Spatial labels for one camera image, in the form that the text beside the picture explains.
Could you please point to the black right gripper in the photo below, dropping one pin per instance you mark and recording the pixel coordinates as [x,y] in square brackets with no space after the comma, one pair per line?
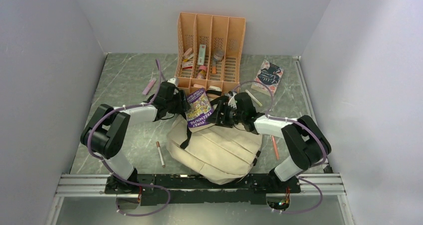
[214,118]

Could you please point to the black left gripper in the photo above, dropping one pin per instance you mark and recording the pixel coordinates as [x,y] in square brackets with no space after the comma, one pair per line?
[185,106]

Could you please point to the purple Treehouse book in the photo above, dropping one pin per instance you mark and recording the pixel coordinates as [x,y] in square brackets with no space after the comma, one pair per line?
[200,110]

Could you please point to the beige canvas backpack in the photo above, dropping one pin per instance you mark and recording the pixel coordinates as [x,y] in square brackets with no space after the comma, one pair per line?
[220,154]

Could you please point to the Little Women floral book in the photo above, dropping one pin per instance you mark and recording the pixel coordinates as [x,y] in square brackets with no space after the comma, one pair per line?
[268,78]

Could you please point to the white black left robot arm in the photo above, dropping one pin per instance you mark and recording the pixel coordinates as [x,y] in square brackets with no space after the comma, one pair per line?
[106,130]

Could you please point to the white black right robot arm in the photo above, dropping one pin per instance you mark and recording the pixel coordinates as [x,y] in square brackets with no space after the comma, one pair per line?
[306,143]

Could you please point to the pink tape roll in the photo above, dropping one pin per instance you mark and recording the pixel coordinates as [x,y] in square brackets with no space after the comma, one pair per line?
[202,72]

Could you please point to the red white small box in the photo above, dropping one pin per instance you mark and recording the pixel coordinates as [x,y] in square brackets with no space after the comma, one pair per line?
[187,62]

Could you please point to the pink eraser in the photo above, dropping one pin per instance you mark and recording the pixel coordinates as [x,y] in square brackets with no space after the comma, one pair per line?
[149,86]

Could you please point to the white brown marker pen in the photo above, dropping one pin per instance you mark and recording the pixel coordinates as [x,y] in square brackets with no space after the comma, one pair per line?
[160,154]

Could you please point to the teal white box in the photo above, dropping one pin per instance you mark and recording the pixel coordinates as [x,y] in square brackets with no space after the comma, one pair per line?
[202,54]

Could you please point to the orange pencil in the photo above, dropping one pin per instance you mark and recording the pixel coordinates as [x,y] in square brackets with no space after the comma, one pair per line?
[275,147]

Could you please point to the orange plastic desk organizer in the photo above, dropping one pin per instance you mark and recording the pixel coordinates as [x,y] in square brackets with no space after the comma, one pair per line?
[216,32]

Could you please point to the grey glue stick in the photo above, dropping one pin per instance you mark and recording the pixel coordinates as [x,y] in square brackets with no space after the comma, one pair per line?
[218,55]

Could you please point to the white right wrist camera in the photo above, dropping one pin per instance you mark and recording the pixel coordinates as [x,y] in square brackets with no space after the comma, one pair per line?
[232,101]

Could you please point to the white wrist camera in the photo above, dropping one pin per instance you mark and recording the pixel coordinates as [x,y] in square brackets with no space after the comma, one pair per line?
[232,101]
[174,81]

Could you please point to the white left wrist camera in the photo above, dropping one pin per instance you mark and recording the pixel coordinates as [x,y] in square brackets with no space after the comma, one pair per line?
[174,81]

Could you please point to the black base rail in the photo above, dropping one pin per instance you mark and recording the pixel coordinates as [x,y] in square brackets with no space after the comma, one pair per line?
[196,189]

